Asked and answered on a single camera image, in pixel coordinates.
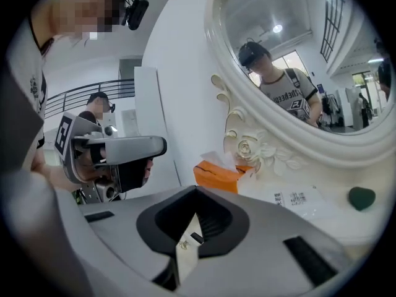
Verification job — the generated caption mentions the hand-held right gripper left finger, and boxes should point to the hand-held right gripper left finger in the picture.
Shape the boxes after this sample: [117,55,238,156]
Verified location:
[77,185,199,291]

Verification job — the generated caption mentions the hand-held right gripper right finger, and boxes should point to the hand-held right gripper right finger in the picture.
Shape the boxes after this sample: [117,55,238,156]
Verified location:
[181,185,354,297]

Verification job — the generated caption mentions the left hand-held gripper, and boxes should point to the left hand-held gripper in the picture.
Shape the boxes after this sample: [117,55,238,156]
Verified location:
[54,111,168,203]

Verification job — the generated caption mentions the dark green makeup sponge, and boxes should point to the dark green makeup sponge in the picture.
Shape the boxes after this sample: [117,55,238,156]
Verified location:
[348,186,377,212]

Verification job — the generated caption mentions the person's left forearm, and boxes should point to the person's left forearm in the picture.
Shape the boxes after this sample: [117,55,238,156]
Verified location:
[30,149,82,194]

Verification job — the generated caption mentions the white vanity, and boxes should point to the white vanity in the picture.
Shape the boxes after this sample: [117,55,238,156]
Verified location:
[238,165,393,251]

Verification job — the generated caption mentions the person's left hand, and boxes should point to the person's left hand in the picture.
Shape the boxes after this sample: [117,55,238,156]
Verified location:
[77,147,108,184]

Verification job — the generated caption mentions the white printed paper card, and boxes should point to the white printed paper card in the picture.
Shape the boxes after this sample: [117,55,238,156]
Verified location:
[272,185,340,218]

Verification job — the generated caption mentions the dark metal railing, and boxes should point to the dark metal railing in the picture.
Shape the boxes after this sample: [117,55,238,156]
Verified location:
[44,78,136,119]

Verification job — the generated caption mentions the white tissue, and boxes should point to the white tissue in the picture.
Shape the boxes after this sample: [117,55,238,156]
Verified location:
[199,150,238,170]

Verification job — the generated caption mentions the orange tissue box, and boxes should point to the orange tissue box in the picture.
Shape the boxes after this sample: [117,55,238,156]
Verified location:
[193,161,255,195]

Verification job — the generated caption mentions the white ornate oval mirror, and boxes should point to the white ornate oval mirror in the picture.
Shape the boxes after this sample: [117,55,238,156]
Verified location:
[204,0,396,179]

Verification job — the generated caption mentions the person's white printed t-shirt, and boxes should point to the person's white printed t-shirt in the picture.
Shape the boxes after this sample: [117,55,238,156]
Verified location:
[7,17,49,150]

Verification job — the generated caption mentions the black head-worn camera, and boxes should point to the black head-worn camera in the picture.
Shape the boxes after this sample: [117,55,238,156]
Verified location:
[121,0,150,32]

